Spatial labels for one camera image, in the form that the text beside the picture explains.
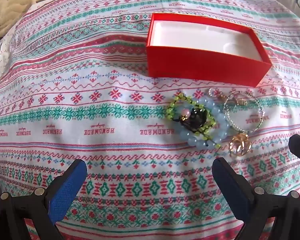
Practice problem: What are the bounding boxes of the silver bangle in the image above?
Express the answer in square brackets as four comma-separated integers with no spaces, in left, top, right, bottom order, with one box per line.
[223,92,265,132]

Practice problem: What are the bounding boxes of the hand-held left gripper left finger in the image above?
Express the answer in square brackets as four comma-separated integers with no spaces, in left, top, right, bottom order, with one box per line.
[0,159,88,240]

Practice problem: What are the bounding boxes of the light blue bead bracelet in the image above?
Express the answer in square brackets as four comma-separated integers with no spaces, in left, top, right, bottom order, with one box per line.
[180,96,232,148]

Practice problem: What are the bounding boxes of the gold interlocked rings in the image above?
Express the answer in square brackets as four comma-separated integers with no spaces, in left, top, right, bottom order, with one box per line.
[229,133,253,157]

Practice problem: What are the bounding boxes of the red cardboard box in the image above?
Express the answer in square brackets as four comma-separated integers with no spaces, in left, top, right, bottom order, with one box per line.
[145,13,272,88]

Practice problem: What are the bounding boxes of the beige quilted blanket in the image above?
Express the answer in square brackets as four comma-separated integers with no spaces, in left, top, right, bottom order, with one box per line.
[0,0,63,40]

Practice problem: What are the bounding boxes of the patterned bed sheet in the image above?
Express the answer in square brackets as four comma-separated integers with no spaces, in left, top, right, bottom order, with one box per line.
[0,0,300,240]

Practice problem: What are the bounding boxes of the black rhinestone hair clip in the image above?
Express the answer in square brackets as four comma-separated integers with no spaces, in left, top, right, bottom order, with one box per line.
[177,107,208,133]

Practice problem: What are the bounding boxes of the small gold earring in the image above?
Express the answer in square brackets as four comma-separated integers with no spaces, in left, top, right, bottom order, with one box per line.
[224,94,248,107]

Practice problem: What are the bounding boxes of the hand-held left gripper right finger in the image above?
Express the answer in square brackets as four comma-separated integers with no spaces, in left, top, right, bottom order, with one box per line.
[212,157,300,240]

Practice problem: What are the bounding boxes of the green bead bracelet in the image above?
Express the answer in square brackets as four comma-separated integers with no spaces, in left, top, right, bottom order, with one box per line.
[166,93,222,149]

